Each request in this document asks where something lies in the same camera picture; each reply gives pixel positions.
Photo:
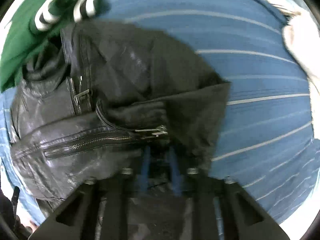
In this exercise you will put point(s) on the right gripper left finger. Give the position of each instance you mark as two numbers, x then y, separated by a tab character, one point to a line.
77	216

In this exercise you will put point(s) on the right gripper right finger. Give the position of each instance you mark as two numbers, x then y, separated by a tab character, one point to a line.
220	208

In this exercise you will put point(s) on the black leather jacket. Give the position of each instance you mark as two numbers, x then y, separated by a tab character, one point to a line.
95	97

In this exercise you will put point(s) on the blue striped bed sheet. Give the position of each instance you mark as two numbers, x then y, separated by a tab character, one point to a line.
266	140

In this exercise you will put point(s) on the white fleece blanket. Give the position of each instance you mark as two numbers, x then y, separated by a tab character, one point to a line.
301	38

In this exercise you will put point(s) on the folded green striped garment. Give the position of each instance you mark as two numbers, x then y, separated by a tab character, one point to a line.
29	26

